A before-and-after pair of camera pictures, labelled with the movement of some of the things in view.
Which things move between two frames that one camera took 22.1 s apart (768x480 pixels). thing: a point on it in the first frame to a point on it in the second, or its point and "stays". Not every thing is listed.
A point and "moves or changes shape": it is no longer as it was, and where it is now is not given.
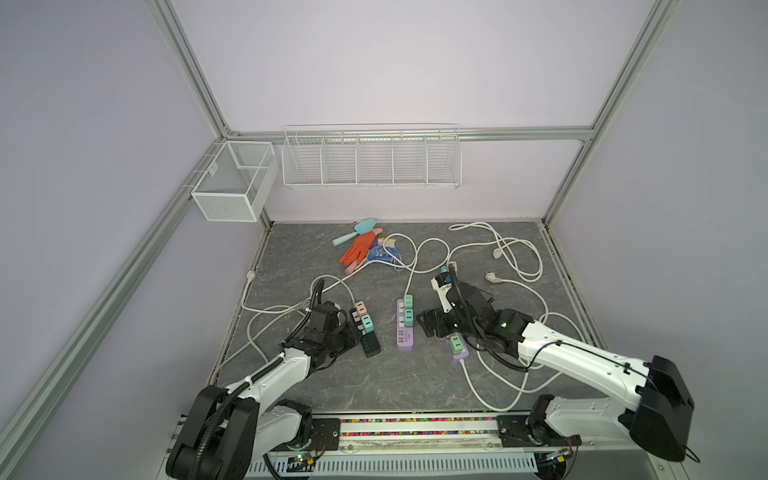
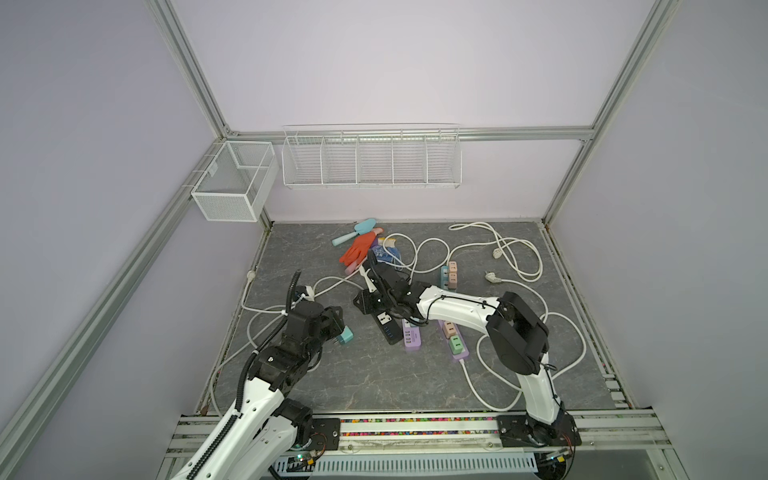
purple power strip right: (457, 346) stays
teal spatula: (360, 229) stays
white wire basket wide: (373, 156) stays
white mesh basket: (235, 184) stays
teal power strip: (445, 270) stays
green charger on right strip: (456, 344) stays
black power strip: (370, 341) to (390, 327)
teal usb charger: (367, 323) moves or changes shape
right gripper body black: (448, 323) to (374, 302)
